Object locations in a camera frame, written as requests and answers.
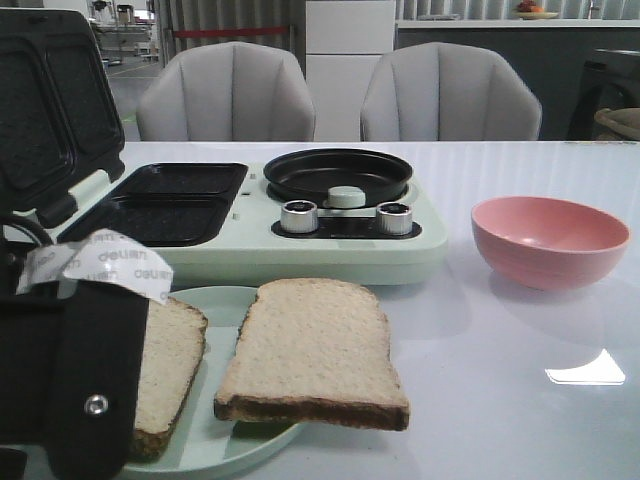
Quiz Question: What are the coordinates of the right silver control knob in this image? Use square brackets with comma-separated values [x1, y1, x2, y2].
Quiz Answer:
[375, 202, 413, 236]

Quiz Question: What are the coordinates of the fruit plate on counter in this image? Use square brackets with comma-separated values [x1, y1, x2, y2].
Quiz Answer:
[513, 0, 559, 21]

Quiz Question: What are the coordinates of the silver control knob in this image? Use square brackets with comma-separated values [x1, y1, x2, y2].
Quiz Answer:
[375, 202, 413, 236]
[280, 200, 319, 234]

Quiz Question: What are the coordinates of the mint green breakfast maker base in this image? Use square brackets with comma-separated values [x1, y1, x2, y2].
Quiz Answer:
[49, 163, 447, 289]

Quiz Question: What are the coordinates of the white printed tape strip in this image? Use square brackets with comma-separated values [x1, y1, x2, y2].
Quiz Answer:
[16, 229, 174, 304]

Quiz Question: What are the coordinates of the right grey upholstered chair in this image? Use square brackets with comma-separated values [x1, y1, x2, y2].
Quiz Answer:
[360, 42, 543, 142]

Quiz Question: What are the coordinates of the black round frying pan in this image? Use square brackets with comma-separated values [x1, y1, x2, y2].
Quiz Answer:
[263, 148, 413, 207]

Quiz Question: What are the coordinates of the white bread slice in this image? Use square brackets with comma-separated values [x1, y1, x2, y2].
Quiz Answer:
[214, 278, 410, 431]
[130, 297, 208, 462]

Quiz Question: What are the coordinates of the breakfast maker hinged lid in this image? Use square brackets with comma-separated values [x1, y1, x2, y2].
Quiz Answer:
[1, 8, 125, 228]

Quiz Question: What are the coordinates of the left grey upholstered chair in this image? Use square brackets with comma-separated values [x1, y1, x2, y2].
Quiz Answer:
[136, 42, 316, 142]

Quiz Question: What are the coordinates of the pink plastic bowl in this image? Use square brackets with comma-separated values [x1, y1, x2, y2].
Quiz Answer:
[471, 196, 631, 291]

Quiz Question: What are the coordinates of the mint green round plate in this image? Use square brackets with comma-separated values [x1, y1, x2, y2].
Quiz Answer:
[119, 286, 303, 479]

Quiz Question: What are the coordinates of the grey upholstered chair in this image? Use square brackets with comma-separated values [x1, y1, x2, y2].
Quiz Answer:
[360, 42, 543, 142]
[136, 42, 316, 142]

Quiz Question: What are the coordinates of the dark appliance at right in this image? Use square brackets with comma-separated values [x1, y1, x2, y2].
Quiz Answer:
[567, 48, 639, 140]

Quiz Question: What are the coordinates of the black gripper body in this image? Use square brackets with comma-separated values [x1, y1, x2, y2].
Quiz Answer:
[1, 214, 149, 479]

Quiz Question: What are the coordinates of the grey counter with white top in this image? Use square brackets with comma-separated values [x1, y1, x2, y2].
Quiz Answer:
[396, 19, 639, 140]

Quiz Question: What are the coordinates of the left silver control knob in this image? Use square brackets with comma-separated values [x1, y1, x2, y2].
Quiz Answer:
[280, 200, 319, 234]

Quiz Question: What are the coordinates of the white cabinet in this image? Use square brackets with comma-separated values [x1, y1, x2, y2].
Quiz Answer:
[305, 1, 396, 142]

